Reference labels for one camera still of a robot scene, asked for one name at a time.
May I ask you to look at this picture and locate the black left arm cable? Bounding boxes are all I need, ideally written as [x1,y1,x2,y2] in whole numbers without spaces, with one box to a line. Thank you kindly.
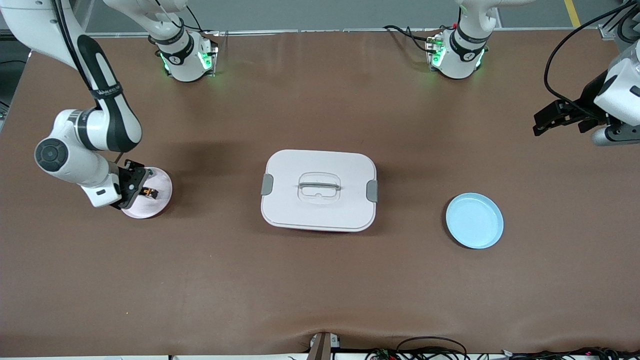
[544,0,640,121]

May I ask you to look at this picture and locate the light blue round plate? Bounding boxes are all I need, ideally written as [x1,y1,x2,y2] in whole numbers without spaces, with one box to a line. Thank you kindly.
[445,192,505,250]

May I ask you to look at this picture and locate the white lidded storage box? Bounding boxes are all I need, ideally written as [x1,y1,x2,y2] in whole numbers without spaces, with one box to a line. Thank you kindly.
[260,149,379,233]

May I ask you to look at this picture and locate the metal table edge rail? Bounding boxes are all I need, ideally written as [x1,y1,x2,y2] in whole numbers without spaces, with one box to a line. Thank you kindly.
[85,27,606,39]

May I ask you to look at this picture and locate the black base power cables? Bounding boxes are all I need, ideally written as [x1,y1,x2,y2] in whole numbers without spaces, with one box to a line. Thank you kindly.
[383,24,441,53]

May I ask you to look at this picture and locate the black cable bundle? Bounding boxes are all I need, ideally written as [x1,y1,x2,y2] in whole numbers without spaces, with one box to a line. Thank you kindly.
[500,346,640,360]

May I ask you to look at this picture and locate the brown camera mount bracket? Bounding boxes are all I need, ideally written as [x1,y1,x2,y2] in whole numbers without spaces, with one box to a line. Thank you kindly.
[306,331,341,360]

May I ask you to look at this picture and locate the pink round plate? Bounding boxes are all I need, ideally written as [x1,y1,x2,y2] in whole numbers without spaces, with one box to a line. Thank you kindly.
[120,166,173,220]

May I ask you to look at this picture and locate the black looped cable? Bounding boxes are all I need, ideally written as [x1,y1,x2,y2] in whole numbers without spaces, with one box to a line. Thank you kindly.
[395,336,469,360]

